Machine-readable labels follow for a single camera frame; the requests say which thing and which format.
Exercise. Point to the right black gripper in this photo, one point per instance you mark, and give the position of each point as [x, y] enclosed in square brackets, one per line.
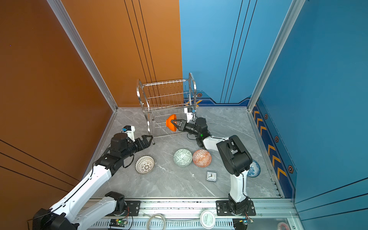
[183, 125]

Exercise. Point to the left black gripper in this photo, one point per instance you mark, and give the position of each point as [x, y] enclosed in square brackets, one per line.
[146, 144]

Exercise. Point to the orange bowl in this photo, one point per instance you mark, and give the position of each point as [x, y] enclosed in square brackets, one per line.
[169, 123]

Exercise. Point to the silver wire dish rack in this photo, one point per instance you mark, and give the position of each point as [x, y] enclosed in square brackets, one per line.
[161, 99]

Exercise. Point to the blue white floral bowl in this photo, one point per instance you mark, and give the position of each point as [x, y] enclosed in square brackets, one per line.
[254, 170]

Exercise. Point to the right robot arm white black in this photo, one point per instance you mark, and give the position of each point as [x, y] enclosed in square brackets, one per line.
[235, 157]

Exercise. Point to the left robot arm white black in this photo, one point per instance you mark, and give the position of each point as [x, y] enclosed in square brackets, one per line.
[67, 213]

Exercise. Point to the white black lattice bowl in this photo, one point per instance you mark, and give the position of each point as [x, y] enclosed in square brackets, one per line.
[144, 164]

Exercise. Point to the green patterned bowl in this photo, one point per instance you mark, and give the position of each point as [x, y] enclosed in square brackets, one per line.
[183, 157]

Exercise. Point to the red patterned bowl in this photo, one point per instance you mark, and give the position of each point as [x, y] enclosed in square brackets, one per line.
[202, 158]

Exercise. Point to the small square clock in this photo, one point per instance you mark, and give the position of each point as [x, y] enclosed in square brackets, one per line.
[211, 176]

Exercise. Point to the green circuit board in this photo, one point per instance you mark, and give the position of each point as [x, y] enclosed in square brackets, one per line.
[120, 223]

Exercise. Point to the right circuit board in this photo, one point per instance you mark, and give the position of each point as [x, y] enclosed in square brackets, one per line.
[247, 220]

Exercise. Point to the pink round object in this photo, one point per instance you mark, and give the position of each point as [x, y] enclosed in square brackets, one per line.
[283, 226]

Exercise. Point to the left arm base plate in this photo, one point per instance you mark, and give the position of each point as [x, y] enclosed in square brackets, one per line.
[132, 208]

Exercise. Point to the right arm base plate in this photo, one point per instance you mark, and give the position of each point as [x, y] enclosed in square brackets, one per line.
[222, 207]

